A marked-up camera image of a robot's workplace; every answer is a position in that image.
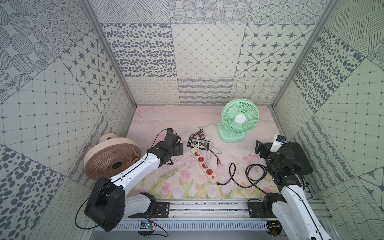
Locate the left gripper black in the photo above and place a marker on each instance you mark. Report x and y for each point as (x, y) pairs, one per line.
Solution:
(175, 147)

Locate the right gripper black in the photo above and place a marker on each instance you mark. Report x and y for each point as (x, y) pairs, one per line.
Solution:
(266, 149)

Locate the cream power strip red sockets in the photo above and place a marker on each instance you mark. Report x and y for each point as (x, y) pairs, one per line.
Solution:
(204, 165)

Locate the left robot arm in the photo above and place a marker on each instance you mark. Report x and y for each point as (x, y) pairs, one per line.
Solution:
(111, 193)

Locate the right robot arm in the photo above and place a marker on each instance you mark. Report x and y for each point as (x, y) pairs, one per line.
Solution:
(291, 207)

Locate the red banana plug leads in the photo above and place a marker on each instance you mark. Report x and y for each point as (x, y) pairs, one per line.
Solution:
(217, 157)

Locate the beige desk fan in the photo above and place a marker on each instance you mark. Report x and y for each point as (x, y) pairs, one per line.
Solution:
(111, 156)

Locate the green desk fan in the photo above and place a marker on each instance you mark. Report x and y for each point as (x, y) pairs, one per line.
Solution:
(237, 118)

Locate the black tool case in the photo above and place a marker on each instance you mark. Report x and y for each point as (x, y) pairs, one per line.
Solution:
(294, 158)

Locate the dark red clamp tool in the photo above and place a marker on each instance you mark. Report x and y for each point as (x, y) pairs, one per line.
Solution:
(199, 134)

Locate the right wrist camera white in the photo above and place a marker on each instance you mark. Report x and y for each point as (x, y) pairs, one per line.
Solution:
(278, 142)

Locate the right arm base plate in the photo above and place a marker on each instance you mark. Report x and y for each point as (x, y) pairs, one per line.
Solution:
(258, 209)

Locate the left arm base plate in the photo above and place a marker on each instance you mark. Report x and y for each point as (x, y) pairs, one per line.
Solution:
(158, 210)

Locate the aluminium mounting rail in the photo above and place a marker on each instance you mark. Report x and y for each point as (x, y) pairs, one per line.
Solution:
(187, 210)

